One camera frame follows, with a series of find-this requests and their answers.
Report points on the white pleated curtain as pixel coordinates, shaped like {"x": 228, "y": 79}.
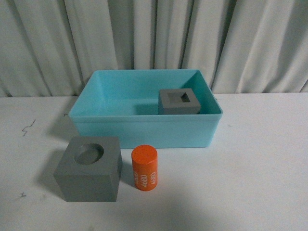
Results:
{"x": 52, "y": 47}

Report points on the orange cylinder with white numbers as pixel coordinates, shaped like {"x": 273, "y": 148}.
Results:
{"x": 145, "y": 167}

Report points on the gray cube with square hole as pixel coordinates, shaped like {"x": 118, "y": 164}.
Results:
{"x": 178, "y": 102}

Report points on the light blue plastic box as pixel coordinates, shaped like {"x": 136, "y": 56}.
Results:
{"x": 124, "y": 103}

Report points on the gray cube with round hole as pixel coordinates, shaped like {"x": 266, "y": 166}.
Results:
{"x": 90, "y": 169}

